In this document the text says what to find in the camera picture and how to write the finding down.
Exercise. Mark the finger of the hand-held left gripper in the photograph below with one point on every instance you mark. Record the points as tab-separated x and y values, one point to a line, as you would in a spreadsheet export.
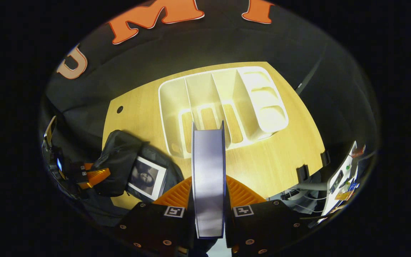
96	175

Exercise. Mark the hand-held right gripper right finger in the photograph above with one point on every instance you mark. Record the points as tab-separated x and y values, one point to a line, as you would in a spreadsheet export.
262	225

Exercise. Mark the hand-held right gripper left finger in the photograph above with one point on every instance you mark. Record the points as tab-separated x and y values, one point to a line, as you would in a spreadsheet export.
155	225

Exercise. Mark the black schoolbag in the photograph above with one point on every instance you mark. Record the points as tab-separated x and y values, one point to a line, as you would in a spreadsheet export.
120	160

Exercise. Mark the portrait cover book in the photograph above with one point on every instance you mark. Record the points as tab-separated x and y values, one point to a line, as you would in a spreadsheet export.
146	177

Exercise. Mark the blue spine book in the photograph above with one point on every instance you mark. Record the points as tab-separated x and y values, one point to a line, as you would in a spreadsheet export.
209	178

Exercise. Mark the white bookshelf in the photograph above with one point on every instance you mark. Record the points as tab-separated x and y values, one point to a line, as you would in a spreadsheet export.
209	92

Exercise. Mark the black table clamp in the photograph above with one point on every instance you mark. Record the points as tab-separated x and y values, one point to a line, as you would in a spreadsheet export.
302	173
325	157

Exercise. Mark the orange packet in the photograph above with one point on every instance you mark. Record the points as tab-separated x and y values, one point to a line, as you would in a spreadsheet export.
343	195

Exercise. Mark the white background desk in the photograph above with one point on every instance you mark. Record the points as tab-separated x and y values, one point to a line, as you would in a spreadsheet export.
339	175

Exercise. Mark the thin grey pole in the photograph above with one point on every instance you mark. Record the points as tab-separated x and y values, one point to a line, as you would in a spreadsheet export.
309	76

